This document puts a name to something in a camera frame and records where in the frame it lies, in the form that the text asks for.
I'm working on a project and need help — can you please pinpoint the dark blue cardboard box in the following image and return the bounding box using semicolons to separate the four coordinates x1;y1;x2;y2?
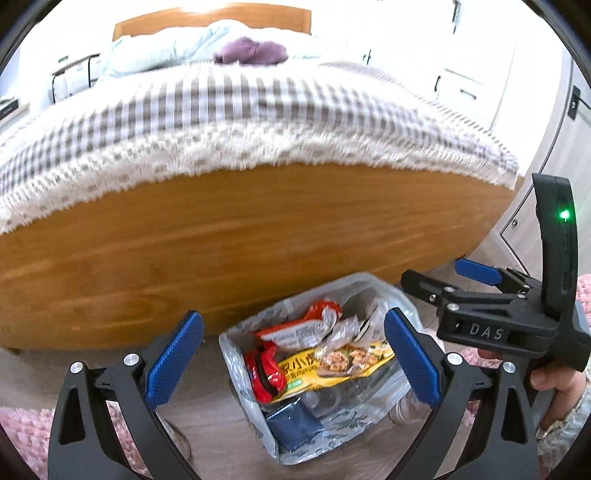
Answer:
265;399;324;453

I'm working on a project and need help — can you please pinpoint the brown checked bedspread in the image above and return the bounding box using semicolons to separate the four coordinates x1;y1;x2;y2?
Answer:
0;60;525;234

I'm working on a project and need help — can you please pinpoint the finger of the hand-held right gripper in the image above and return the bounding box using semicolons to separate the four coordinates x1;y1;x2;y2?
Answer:
454;258;544;297
400;269;467;317

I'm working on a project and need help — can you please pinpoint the orange snack packet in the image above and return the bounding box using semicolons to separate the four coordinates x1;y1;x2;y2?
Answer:
253;300;343;349

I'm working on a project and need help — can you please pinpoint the leaf print plastic bag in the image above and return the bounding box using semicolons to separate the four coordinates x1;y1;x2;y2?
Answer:
218;272;426;466

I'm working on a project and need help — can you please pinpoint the white wardrobe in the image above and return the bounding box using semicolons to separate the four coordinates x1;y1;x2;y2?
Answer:
314;0;518;134

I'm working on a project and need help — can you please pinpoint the yellow snack packet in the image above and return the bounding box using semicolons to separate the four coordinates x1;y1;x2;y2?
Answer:
270;339;397;404

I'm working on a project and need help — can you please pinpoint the person's right hand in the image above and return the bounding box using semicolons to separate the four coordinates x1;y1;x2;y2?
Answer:
530;359;586;431

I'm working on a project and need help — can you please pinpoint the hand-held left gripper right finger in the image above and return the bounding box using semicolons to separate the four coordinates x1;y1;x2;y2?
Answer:
383;307;540;480

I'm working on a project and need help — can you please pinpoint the light wooden door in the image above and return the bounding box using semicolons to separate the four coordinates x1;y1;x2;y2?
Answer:
489;46;591;278

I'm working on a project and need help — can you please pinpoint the beige fluffy slipper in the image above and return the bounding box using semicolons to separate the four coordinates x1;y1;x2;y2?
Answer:
154;413;192;472
388;394;428;425

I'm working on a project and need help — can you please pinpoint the light blue duvet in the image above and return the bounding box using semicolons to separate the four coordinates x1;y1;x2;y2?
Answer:
99;19;352;77

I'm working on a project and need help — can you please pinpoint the purple cloth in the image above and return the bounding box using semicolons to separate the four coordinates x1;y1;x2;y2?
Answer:
212;37;291;65

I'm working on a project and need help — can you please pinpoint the black frame bedside table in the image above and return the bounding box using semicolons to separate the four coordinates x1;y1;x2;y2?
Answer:
50;53;102;104

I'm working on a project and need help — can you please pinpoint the person's right forearm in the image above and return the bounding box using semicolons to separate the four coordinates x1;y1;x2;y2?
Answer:
536;374;591;467

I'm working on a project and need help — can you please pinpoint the red wrapper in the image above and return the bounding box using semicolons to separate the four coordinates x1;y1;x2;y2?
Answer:
244;346;288;404

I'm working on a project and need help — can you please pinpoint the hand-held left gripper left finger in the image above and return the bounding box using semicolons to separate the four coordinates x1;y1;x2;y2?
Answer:
47;310;205;480

